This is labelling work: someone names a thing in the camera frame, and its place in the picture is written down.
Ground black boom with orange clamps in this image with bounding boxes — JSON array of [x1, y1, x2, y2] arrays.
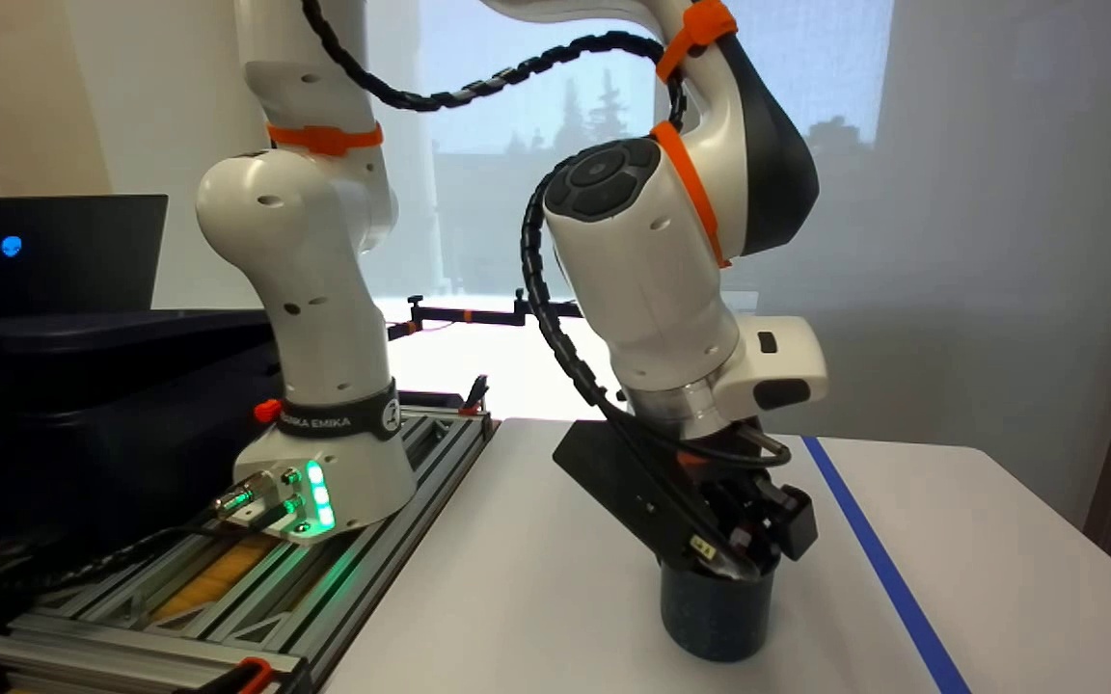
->
[[385, 289, 586, 343]]

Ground blue tape line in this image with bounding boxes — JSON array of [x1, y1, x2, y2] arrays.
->
[[798, 432, 970, 694]]

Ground yellow wooden strip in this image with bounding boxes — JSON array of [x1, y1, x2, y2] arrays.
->
[[146, 536, 276, 627]]

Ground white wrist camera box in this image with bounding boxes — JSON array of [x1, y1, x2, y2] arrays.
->
[[731, 317, 834, 413]]

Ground orange strap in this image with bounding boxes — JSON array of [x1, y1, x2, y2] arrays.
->
[[653, 0, 740, 85], [649, 120, 730, 267]]

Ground black case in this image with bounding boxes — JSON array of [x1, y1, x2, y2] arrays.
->
[[0, 303, 285, 641]]

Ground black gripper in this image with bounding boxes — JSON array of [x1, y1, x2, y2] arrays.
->
[[553, 415, 823, 580]]

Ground dark green mug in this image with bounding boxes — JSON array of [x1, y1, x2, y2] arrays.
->
[[654, 550, 780, 668]]

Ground black braided cable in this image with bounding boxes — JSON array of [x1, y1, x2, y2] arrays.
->
[[299, 0, 790, 473]]

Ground black monitor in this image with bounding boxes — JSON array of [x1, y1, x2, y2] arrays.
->
[[0, 188, 169, 324]]

